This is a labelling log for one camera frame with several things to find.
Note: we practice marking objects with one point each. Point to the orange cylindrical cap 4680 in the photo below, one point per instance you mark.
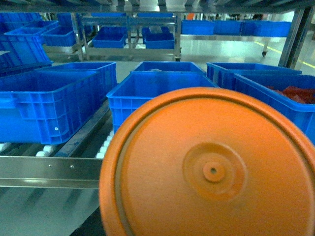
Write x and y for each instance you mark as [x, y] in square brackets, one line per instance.
[208, 162]

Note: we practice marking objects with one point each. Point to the main steel shelf rack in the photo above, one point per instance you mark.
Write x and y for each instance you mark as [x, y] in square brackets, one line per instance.
[74, 165]

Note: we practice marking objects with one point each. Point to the red parts in bin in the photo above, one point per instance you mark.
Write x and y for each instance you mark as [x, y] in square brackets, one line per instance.
[300, 95]

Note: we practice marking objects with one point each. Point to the blue bin front second-right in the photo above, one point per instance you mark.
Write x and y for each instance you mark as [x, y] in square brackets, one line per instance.
[140, 87]

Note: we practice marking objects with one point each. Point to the blue bin behind middle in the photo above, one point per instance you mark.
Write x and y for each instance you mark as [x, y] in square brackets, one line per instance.
[169, 66]

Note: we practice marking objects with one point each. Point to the blue bin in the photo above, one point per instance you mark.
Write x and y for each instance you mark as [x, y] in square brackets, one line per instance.
[162, 40]
[48, 106]
[169, 66]
[302, 115]
[106, 72]
[110, 37]

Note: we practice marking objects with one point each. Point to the white roller track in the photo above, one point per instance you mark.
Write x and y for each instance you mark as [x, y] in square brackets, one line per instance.
[103, 149]

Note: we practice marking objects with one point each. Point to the blue bin behind left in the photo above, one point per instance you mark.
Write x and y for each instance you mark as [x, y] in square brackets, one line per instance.
[106, 72]

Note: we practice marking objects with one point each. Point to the far blue bin right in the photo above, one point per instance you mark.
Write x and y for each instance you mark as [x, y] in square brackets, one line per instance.
[162, 40]

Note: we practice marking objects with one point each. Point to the far blue bin left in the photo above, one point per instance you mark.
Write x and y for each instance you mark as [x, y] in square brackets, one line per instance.
[110, 37]

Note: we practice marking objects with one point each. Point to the blue bin front middle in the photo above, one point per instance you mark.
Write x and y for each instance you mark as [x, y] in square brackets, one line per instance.
[48, 106]

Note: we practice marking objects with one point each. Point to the blue bin front rightmost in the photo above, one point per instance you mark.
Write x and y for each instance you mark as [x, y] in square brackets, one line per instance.
[302, 115]

